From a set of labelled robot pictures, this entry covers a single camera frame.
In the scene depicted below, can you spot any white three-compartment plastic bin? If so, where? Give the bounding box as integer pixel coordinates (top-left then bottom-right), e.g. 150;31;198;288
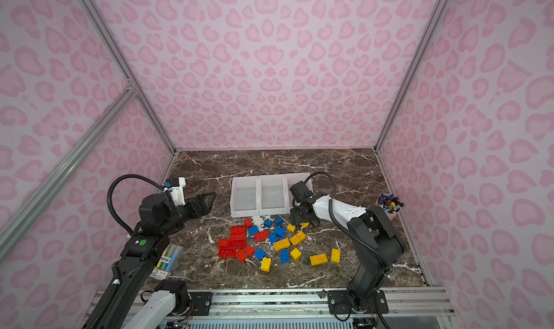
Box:
229;173;310;218

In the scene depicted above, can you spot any blue lego brick front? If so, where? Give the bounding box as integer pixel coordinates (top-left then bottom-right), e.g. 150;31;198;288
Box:
279;249;290;263

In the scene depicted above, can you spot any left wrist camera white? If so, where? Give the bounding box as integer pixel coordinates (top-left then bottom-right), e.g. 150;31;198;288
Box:
163;177;186;206

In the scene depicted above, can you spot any yellow lego brick front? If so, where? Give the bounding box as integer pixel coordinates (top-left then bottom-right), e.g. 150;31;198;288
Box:
261;257;271;273

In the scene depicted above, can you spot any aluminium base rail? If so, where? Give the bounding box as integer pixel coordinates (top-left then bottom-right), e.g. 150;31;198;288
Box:
86;287;455;329

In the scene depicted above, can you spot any blue lego brick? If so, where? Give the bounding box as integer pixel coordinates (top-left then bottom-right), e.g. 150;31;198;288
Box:
253;249;267;261
279;249;290;263

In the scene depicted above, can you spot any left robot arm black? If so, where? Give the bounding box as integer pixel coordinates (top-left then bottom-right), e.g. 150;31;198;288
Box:
82;174;216;328

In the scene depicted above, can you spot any red lego brick pile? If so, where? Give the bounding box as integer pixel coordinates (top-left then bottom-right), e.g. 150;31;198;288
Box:
217;218;271;263

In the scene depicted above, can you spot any yellow lego brick long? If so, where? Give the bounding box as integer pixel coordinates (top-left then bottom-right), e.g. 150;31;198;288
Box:
310;253;328;266

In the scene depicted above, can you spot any yellow lego brick small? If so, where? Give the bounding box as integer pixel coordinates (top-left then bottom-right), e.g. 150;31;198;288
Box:
290;248;302;261

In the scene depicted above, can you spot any clear pack of markers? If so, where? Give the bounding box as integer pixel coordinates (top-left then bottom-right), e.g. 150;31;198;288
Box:
149;243;183;281

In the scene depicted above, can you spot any blue lego brick left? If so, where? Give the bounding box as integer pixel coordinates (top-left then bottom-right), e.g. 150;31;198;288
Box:
253;249;267;261

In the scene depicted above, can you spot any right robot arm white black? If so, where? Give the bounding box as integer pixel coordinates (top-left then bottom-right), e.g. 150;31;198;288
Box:
289;172;405;313

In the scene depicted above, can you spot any pink cup of markers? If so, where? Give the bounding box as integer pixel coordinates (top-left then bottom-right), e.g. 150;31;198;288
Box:
376;193;405;220

